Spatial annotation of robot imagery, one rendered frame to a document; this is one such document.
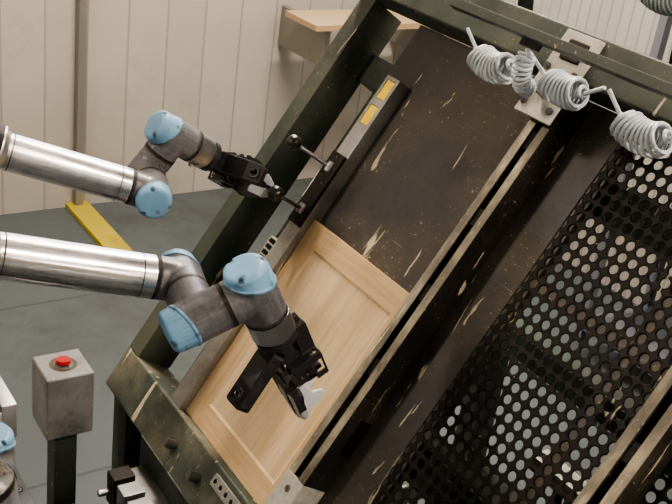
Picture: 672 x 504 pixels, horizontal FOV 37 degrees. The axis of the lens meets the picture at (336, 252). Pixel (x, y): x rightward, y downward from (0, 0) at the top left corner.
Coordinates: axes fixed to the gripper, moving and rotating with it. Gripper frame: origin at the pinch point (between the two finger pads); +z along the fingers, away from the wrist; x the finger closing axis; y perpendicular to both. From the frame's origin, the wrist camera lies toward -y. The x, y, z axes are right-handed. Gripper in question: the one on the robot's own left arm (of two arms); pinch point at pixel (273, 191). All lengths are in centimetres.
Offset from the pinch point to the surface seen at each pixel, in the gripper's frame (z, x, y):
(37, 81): 71, -66, 297
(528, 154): 6, -16, -63
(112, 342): 100, 43, 190
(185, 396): 9, 52, 14
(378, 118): 10.5, -24.9, -13.9
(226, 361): 11.5, 40.6, 7.3
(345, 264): 11.5, 11.3, -19.6
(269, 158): 8.4, -11.5, 16.8
